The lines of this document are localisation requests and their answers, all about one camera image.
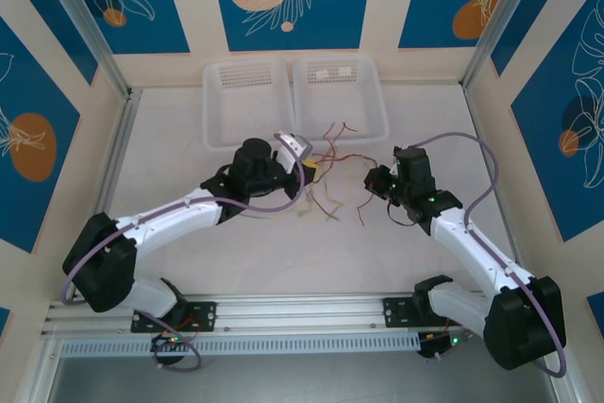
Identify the aluminium frame side rail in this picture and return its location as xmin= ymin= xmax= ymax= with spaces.
xmin=461 ymin=84 xmax=586 ymax=403
xmin=13 ymin=89 xmax=143 ymax=403

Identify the thin yellow cable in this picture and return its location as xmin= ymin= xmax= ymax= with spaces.
xmin=309 ymin=157 xmax=345 ymax=224

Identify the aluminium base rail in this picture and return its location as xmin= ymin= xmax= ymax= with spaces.
xmin=44 ymin=292 xmax=492 ymax=334

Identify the thin whitish cable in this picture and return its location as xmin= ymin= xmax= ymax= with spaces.
xmin=294 ymin=188 xmax=316 ymax=221

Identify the thin red cable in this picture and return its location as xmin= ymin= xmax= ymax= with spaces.
xmin=356 ymin=157 xmax=382 ymax=228
xmin=313 ymin=121 xmax=364 ymax=173
xmin=310 ymin=157 xmax=374 ymax=216

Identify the black controller board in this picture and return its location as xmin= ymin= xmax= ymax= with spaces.
xmin=150 ymin=332 xmax=199 ymax=356
xmin=417 ymin=330 xmax=468 ymax=360

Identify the aluminium frame post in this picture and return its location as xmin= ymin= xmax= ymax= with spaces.
xmin=33 ymin=0 xmax=132 ymax=97
xmin=461 ymin=0 xmax=567 ymax=91

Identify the white slotted cable duct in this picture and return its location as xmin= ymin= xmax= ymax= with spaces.
xmin=60 ymin=331 xmax=421 ymax=356

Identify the white plastic basket with labels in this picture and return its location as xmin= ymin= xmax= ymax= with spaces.
xmin=291 ymin=55 xmax=391 ymax=145

